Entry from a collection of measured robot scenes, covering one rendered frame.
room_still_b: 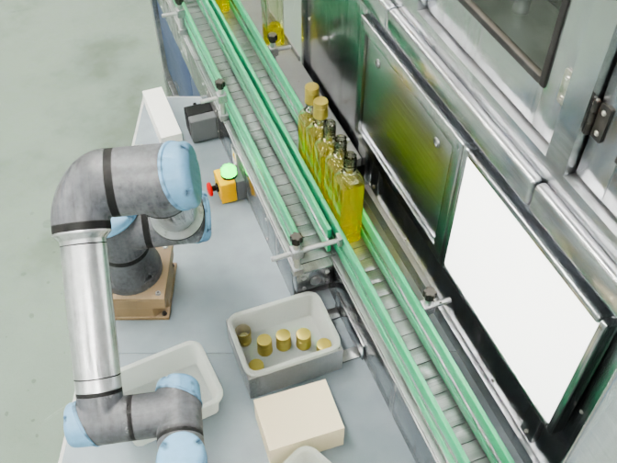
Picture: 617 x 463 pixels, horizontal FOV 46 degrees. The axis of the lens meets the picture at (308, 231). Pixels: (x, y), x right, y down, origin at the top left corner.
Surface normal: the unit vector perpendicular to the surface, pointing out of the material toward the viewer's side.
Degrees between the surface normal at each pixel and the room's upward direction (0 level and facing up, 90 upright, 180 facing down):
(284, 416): 0
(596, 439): 90
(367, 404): 0
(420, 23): 90
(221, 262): 0
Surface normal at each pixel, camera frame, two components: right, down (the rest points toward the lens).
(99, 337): 0.50, -0.08
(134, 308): 0.00, 0.74
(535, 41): -0.94, 0.26
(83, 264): 0.21, -0.05
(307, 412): 0.00, -0.67
